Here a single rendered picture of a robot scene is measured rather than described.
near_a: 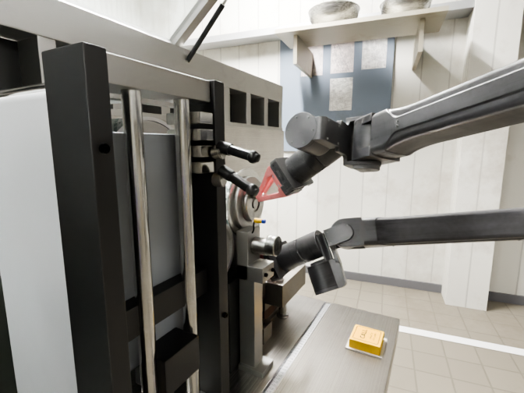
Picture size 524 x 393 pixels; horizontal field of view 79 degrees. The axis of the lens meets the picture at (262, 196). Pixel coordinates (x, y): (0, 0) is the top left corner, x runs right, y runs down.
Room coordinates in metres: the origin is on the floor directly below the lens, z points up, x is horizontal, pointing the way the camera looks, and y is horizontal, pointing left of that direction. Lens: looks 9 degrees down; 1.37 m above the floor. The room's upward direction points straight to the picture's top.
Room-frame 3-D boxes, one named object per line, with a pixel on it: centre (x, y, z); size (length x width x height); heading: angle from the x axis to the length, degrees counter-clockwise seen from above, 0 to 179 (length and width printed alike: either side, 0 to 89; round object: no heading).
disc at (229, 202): (0.66, 0.03, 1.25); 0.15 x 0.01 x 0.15; 152
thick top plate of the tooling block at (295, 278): (0.90, 0.09, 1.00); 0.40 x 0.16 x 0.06; 62
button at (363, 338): (0.69, -0.25, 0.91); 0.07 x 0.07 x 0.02; 62
